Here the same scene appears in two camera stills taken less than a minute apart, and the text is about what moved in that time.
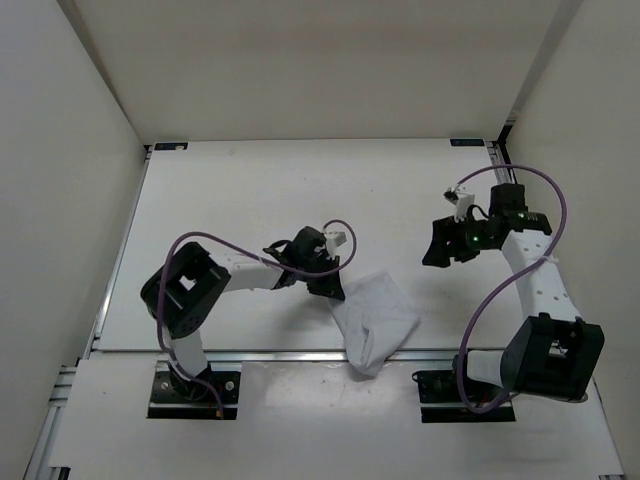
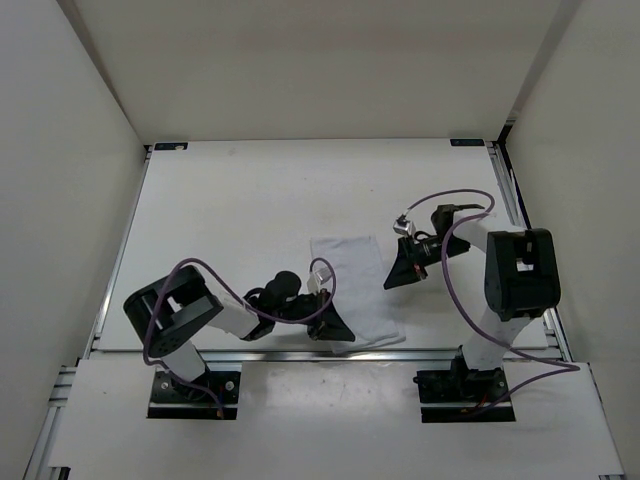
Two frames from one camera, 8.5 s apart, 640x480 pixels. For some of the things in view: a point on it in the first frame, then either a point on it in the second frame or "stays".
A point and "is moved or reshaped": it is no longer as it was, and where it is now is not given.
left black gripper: x=330 y=286 to x=331 y=326
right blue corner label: x=468 y=142 stays
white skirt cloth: x=375 y=318 is moved or reshaped
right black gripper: x=438 y=252 to x=409 y=265
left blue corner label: x=170 y=146 stays
